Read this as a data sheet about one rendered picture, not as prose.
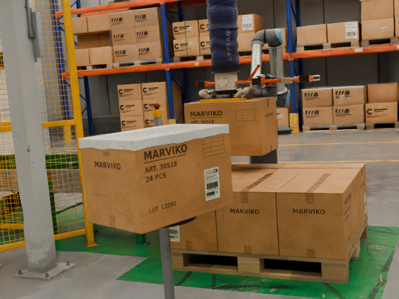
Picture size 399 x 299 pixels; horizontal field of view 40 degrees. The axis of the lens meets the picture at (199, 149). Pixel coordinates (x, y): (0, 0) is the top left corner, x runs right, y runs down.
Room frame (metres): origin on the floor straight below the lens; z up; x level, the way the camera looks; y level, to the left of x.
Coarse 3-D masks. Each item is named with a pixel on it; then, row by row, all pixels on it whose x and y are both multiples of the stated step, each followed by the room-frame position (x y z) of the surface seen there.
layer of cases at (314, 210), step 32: (256, 192) 3.30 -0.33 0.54; (288, 192) 3.22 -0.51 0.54; (320, 192) 3.15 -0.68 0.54; (352, 192) 3.40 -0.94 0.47; (192, 224) 3.49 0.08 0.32; (224, 224) 3.39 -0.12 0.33; (256, 224) 3.31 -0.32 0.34; (288, 224) 3.23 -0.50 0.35; (320, 224) 3.15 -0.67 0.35; (352, 224) 3.36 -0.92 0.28; (320, 256) 3.15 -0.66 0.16
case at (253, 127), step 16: (192, 112) 4.13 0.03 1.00; (208, 112) 4.08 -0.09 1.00; (224, 112) 4.03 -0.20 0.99; (240, 112) 3.97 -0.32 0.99; (256, 112) 3.92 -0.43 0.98; (272, 112) 4.17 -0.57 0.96; (240, 128) 3.98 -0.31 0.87; (256, 128) 3.93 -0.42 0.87; (272, 128) 4.15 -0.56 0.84; (240, 144) 3.98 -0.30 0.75; (256, 144) 3.93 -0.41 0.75; (272, 144) 4.13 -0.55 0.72
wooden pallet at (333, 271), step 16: (176, 256) 3.54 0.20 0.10; (240, 256) 3.35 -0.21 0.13; (256, 256) 3.31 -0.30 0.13; (272, 256) 3.27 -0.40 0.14; (288, 256) 3.23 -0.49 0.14; (352, 256) 3.49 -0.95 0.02; (208, 272) 3.45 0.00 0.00; (224, 272) 3.40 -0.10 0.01; (240, 272) 3.36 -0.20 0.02; (256, 272) 3.31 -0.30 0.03; (272, 272) 3.31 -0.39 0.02; (288, 272) 3.29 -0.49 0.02; (304, 272) 3.27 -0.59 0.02; (336, 272) 3.11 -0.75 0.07
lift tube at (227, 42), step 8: (216, 32) 4.13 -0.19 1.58; (224, 32) 4.11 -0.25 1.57; (232, 32) 4.13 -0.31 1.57; (216, 40) 4.13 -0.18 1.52; (224, 40) 4.12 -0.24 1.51; (232, 40) 4.14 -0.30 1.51; (216, 48) 4.14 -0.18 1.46; (224, 48) 4.12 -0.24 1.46; (232, 48) 4.12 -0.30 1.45; (216, 56) 4.13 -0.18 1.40; (224, 56) 4.11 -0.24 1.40; (232, 56) 4.13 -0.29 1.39; (216, 64) 4.14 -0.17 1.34; (224, 64) 4.11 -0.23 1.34; (232, 64) 4.12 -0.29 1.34; (216, 72) 4.13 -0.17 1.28; (224, 72) 4.11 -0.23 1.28
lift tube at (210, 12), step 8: (208, 0) 4.15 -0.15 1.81; (216, 0) 4.11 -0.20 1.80; (224, 0) 4.10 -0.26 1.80; (232, 0) 4.12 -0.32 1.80; (208, 8) 4.17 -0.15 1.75; (216, 8) 4.11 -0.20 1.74; (224, 8) 4.10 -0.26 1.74; (232, 8) 4.13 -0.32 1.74; (208, 16) 4.16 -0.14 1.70; (216, 16) 4.11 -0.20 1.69; (224, 16) 4.10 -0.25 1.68; (232, 16) 4.12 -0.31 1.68; (216, 24) 4.12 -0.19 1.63; (224, 24) 4.10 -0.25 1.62; (232, 24) 4.12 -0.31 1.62
